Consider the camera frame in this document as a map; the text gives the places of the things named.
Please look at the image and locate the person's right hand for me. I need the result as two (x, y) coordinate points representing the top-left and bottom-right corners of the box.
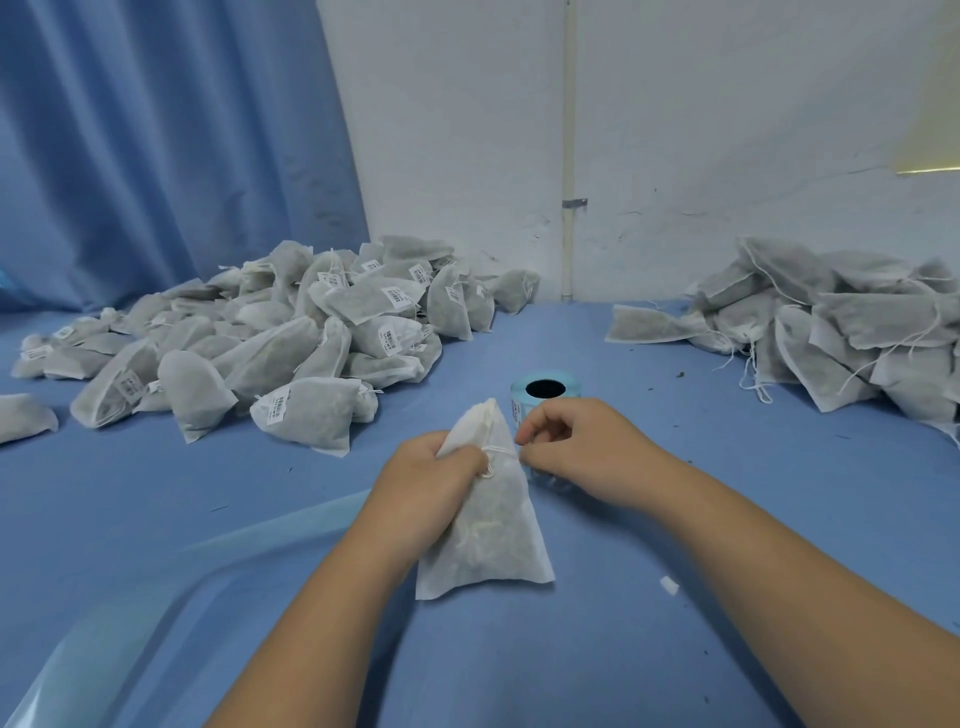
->
(514, 396), (680, 515)

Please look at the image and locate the person's right forearm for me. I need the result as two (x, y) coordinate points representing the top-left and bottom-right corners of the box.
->
(637, 465), (960, 728)

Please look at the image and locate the pile of unlabelled herb bags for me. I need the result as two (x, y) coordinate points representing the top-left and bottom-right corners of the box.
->
(604, 234), (960, 444)

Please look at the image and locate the person's left forearm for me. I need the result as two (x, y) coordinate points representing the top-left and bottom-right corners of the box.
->
(207, 532), (422, 728)

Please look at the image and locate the person's left hand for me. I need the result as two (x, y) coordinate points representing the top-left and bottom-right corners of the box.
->
(352, 432), (492, 579)

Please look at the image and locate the blue label roll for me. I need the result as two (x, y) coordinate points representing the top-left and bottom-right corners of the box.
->
(4, 369), (584, 728)

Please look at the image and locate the blue curtain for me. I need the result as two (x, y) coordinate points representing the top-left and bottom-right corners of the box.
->
(0, 0), (372, 314)

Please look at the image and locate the lone white pouch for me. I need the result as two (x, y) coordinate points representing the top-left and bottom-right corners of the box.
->
(0, 391), (62, 447)

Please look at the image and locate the white wall pipe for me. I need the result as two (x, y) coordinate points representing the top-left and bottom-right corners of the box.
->
(558, 0), (582, 303)

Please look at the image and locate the pile of labelled herb bags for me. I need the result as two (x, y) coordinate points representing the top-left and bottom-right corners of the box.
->
(9, 234), (543, 459)

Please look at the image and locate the white mesh herb bag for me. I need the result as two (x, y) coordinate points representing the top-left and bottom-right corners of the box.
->
(414, 397), (557, 603)

